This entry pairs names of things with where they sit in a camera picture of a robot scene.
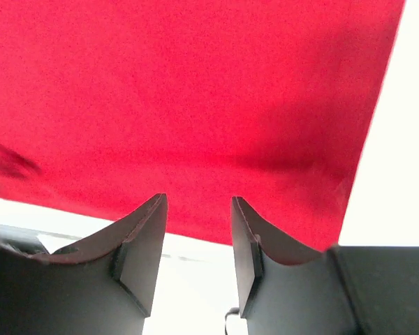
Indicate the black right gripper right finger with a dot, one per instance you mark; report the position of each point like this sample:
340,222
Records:
286,287

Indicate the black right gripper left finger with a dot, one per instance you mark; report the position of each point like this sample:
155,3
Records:
111,295

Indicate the red t shirt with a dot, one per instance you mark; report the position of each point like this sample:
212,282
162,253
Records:
105,103

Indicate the silver aluminium table rail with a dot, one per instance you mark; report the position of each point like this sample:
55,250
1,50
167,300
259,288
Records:
80,250

